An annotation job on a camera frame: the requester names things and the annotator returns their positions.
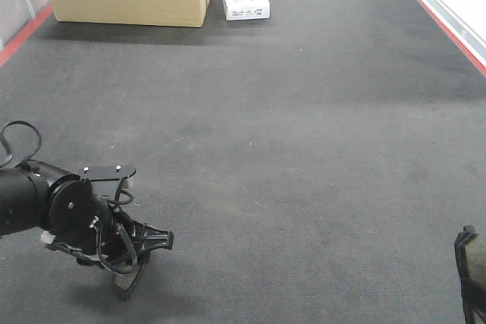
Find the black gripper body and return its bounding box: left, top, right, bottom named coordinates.
left=43, top=179, right=174, bottom=266

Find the grey brake pad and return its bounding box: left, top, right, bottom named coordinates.
left=114, top=262, right=146, bottom=300
left=454, top=225, right=485, bottom=323

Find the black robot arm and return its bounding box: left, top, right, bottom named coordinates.
left=1, top=160, right=174, bottom=275

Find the black conveyor belt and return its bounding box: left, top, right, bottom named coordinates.
left=1, top=0, right=485, bottom=323

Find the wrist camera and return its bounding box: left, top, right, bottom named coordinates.
left=80, top=165, right=136, bottom=190

